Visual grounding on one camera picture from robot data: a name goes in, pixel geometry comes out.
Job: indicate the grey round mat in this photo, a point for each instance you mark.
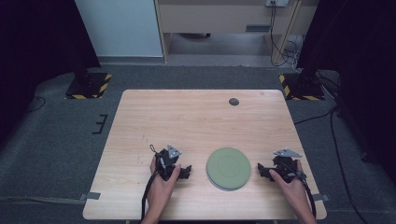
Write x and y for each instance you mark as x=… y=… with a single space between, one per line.
x=229 y=189

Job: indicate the person's left hand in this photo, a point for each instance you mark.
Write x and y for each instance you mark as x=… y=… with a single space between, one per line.
x=160 y=188

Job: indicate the white power strip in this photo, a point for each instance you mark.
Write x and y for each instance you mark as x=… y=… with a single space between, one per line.
x=277 y=2

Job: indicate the person's right hand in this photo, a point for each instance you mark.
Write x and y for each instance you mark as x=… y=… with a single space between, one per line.
x=289 y=189

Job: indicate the dark round table grommet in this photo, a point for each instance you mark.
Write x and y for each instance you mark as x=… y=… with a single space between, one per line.
x=233 y=101

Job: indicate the green round mat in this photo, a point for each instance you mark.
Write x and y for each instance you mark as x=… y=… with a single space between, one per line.
x=229 y=166

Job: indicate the grey tape piece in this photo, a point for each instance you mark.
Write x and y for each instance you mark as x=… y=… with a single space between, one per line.
x=322 y=197
x=91 y=196

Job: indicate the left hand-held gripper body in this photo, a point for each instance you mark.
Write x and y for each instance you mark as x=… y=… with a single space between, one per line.
x=166 y=161

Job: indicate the black curtain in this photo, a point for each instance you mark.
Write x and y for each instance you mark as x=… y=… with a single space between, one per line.
x=358 y=62
x=37 y=46

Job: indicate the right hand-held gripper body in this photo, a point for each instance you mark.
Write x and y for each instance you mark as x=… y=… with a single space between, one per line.
x=285 y=166

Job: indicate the black stand base striped tape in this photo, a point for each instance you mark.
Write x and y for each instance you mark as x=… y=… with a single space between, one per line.
x=300 y=88
x=88 y=85

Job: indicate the light wooden desk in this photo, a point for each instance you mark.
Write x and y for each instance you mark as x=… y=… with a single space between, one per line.
x=218 y=17

